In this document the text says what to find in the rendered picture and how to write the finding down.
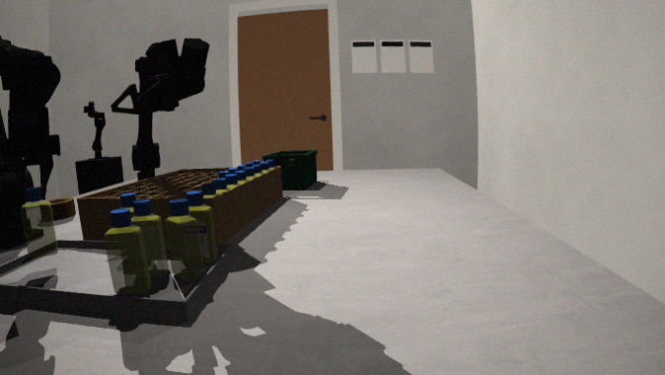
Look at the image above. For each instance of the green crate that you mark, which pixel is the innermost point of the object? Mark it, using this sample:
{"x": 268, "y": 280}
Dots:
{"x": 297, "y": 174}

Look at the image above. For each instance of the brown cardboard divided carton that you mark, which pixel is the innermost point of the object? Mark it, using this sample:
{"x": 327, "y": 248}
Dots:
{"x": 233, "y": 209}

